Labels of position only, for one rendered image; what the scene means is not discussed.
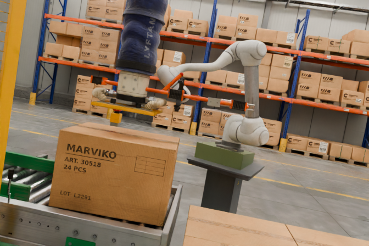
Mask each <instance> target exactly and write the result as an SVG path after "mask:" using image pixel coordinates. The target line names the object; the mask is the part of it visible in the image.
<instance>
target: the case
mask: <svg viewBox="0 0 369 246"><path fill-rule="evenodd" d="M179 142H180V138H178V137H172V136H166V135H160V134H156V133H150V132H144V131H137V130H132V129H127V128H122V127H115V126H109V125H103V124H97V123H93V122H87V123H84V124H80V125H76V126H72V127H68V128H64V129H61V130H59V137H58V144H57V152H56V156H55V163H54V170H53V178H52V185H51V192H50V197H49V204H48V206H52V207H57V208H62V209H68V210H74V211H80V212H83V213H89V214H95V215H101V216H107V217H113V218H117V219H123V220H129V221H134V222H140V223H146V224H150V225H156V226H161V227H163V226H164V221H165V216H166V212H167V207H168V204H169V199H170V193H171V187H172V181H173V177H174V170H175V165H176V158H177V152H178V146H179Z"/></svg>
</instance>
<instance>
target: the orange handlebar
mask: <svg viewBox="0 0 369 246"><path fill-rule="evenodd" d="M104 83H106V84H108V85H114V86H118V82H115V81H109V80H105V82H104ZM146 91H148V92H154V93H160V94H167V95H168V91H164V90H159V89H155V88H149V87H146ZM183 98H188V99H191V100H196V101H197V102H198V101H205V102H208V98H205V97H201V96H200V95H194V94H191V95H189V94H183ZM220 104H223V105H229V106H231V102H227V101H224V100H221V102H220Z"/></svg>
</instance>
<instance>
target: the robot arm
mask: <svg viewBox="0 0 369 246"><path fill-rule="evenodd" d="M266 52H267V48H266V46H265V44H264V43H263V42H261V41H258V40H246V41H238V42H235V43H233V44H232V45H230V46H229V47H228V48H227V49H226V50H225V51H224V52H223V53H222V54H221V55H220V57H219V58H218V59H217V61H215V62H213V63H188V64H182V65H179V66H177V67H173V66H172V67H168V66H167V65H162V66H161V67H160V68H159V69H158V70H157V76H158V78H159V80H160V81H161V83H162V84H163V85H164V86H166V85H168V84H169V83H170V82H171V81H172V80H173V79H174V78H175V77H176V76H177V75H178V74H179V73H181V72H185V71H202V72H212V71H217V70H220V69H221V68H223V67H225V66H226V65H228V64H230V63H232V62H233V61H235V60H241V62H242V65H243V66H244V89H245V102H248V104H254V105H255V111H250V110H246V111H245V117H242V116H239V115H231V116H230V117H229V118H228V120H227V121H226V124H225V128H224V131H223V136H222V141H221V142H218V141H216V142H215V144H216V146H217V147H220V148H224V149H228V150H232V151H234V152H244V150H243V149H241V143H244V144H247V145H249V146H261V145H264V144H266V143H267V141H268V140H269V132H268V130H267V128H266V127H265V125H264V122H263V119H262V118H261V117H260V116H259V65H260V63H261V60H262V58H263V57H264V56H265V55H266ZM170 88H172V89H174V90H180V91H182V90H184V91H185V92H184V93H185V94H189V95H191V93H190V91H189V89H188V88H187V87H186V86H185V78H183V77H181V78H180V79H179V80H178V81H177V82H175V83H174V84H173V85H172V86H171V87H170ZM188 100H189V99H188V98H183V101H181V100H178V99H177V100H176V101H177V102H176V105H174V107H175V111H177V112H179V109H180V106H181V103H184V102H186V101H188Z"/></svg>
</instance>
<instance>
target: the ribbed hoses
mask: <svg viewBox="0 0 369 246"><path fill-rule="evenodd" d="M92 95H93V96H95V97H96V98H98V99H99V100H100V101H101V102H103V101H105V100H106V99H107V97H110V96H106V89H105V88H95V89H94V90H93V91H92ZM112 98H116V97H112ZM166 105H167V101H166V99H164V98H157V99H156V101H150V102H148V104H146V105H145V106H144V107H145V109H146V110H152V109H153V108H155V109H156V108H160V107H164V106H166Z"/></svg>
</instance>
